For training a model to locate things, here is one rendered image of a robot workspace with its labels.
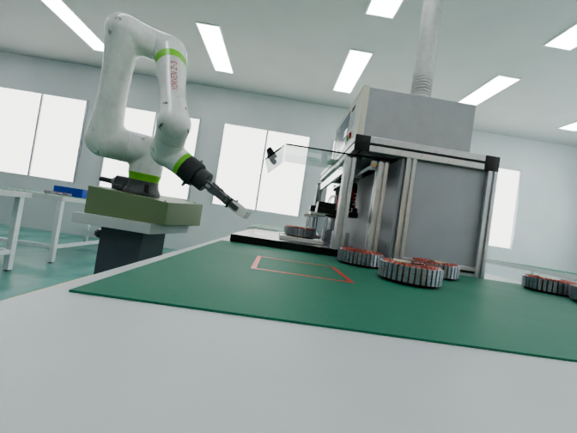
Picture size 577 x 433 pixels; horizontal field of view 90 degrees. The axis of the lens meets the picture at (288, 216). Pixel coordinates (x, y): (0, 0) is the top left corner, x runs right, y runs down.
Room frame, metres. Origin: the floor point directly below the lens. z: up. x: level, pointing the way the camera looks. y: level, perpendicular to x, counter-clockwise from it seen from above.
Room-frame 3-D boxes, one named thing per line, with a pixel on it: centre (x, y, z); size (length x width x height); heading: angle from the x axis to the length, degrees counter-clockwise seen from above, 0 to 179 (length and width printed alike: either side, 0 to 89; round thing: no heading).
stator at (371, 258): (0.73, -0.19, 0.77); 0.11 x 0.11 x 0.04
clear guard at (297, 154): (1.00, -0.06, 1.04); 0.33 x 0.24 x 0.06; 92
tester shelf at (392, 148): (1.19, -0.37, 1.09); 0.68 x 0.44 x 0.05; 2
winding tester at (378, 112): (1.18, -0.37, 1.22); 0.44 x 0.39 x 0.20; 2
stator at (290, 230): (1.06, -0.05, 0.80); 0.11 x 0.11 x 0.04
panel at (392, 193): (1.19, -0.30, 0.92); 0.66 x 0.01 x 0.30; 2
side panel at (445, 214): (0.87, -0.46, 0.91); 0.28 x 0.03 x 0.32; 92
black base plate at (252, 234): (1.18, -0.06, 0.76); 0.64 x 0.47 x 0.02; 2
